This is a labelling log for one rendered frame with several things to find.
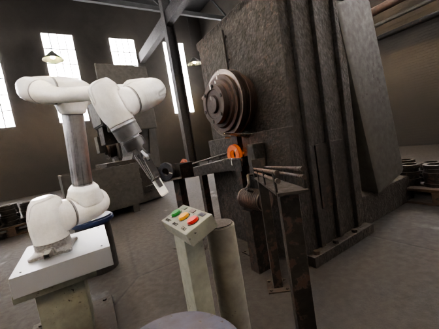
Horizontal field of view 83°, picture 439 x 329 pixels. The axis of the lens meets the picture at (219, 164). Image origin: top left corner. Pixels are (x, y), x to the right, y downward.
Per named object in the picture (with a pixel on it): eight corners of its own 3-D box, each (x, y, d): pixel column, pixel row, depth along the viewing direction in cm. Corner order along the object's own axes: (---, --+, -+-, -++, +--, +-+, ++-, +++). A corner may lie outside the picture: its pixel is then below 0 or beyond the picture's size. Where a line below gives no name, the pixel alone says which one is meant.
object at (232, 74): (218, 138, 204) (209, 80, 200) (255, 130, 164) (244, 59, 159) (211, 139, 200) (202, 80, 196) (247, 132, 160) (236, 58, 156)
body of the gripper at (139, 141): (143, 132, 85) (157, 155, 87) (137, 134, 92) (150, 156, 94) (123, 142, 81) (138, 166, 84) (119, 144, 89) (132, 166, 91)
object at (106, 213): (119, 254, 220) (109, 208, 216) (126, 267, 193) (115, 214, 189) (78, 269, 204) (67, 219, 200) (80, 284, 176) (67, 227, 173)
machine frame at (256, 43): (274, 209, 277) (251, 49, 261) (376, 231, 185) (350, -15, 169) (219, 230, 239) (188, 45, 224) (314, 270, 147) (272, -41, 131)
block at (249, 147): (262, 176, 172) (257, 142, 170) (270, 177, 165) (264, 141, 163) (250, 180, 166) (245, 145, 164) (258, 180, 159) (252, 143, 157)
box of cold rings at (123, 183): (132, 203, 453) (123, 160, 446) (147, 209, 385) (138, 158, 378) (67, 220, 394) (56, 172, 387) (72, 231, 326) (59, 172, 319)
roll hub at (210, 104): (211, 126, 190) (206, 89, 187) (232, 120, 166) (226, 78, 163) (205, 126, 187) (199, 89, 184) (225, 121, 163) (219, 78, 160)
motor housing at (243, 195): (261, 261, 168) (249, 185, 163) (285, 273, 149) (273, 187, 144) (246, 269, 161) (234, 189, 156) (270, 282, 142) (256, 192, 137)
